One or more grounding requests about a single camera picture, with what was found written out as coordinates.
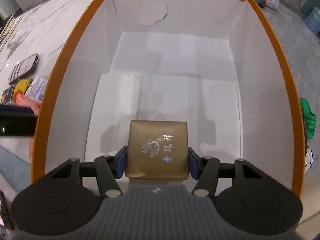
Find gold square gift box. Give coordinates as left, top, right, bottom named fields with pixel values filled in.
left=125, top=120, right=189, bottom=181

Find blue water jug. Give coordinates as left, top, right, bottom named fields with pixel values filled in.
left=305, top=7, right=320, bottom=35

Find green slippers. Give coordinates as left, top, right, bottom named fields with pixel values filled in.
left=300, top=98, right=317, bottom=139

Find grey trash bin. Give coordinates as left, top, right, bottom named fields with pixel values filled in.
left=300, top=0, right=320, bottom=15

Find plaid zip case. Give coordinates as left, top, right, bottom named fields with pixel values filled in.
left=8, top=53, right=39, bottom=85

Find white blue tube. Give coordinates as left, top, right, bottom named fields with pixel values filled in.
left=25, top=76, right=48, bottom=104

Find orange cardboard box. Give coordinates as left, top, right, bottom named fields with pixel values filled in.
left=31, top=0, right=305, bottom=196

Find dark illustrated card box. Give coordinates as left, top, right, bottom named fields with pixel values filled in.
left=1, top=85, right=16, bottom=105

